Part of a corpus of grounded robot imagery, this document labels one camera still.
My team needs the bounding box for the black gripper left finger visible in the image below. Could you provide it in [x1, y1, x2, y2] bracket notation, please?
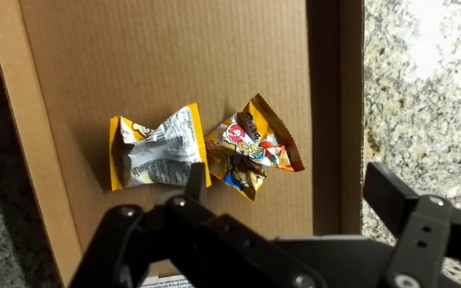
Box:
[69, 162, 328, 288]

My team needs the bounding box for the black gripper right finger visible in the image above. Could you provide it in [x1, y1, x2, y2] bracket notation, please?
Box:
[362, 162, 461, 288]

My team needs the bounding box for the colourful yellow cartoon sachet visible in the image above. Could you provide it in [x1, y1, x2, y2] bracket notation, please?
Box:
[203, 93, 306, 202]

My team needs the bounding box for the shallow brown cardboard box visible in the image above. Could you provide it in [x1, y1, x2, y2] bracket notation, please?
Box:
[0, 0, 365, 287]

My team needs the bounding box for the silver and yellow sachet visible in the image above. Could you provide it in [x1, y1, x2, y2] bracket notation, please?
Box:
[107, 103, 213, 192]

